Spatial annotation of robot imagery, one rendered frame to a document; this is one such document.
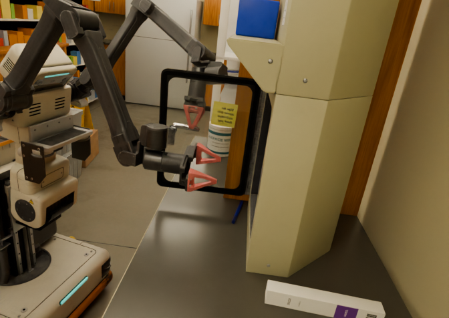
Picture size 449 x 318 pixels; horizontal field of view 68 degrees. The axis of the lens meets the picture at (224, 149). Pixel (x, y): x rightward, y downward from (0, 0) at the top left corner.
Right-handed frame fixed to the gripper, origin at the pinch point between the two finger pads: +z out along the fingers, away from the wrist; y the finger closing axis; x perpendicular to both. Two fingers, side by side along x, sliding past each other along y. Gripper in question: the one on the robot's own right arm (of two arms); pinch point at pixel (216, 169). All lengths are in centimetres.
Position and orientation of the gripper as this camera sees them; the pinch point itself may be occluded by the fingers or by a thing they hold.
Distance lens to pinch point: 91.3
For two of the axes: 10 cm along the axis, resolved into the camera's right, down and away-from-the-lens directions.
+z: 9.9, 1.5, -0.3
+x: -1.1, 8.0, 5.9
